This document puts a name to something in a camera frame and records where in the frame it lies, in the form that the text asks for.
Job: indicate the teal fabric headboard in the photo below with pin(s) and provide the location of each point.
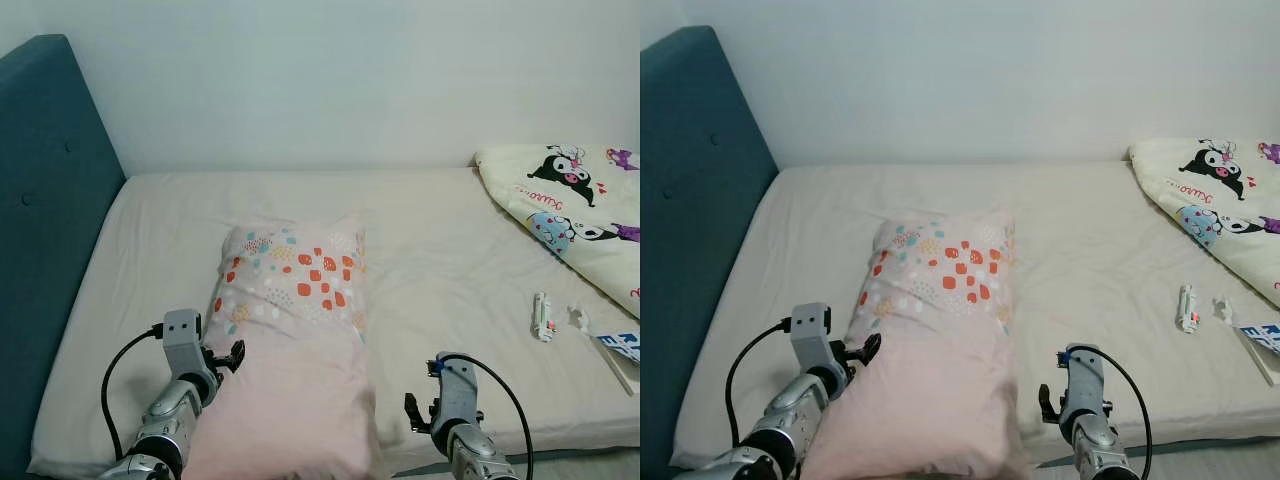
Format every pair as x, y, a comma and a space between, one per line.
700, 200
50, 200

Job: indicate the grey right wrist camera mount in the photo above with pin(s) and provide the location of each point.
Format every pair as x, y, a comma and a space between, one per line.
458, 390
1085, 380

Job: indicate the white book with blue letters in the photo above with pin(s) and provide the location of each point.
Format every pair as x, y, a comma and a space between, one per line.
1265, 335
622, 350

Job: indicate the white plastic wrapper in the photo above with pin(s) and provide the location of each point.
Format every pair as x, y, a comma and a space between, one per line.
1221, 309
577, 318

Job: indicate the dark bed base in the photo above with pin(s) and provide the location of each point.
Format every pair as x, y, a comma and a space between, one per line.
1210, 446
560, 456

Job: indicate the mattress with cream sheet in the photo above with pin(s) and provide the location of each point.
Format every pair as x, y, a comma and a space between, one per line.
420, 260
1080, 260

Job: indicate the cream cartoon print quilt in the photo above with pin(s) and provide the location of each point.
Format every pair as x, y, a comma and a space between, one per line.
600, 262
1250, 255

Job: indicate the pink pillow with coloured spots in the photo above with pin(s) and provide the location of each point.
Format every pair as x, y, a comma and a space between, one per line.
290, 380
930, 380

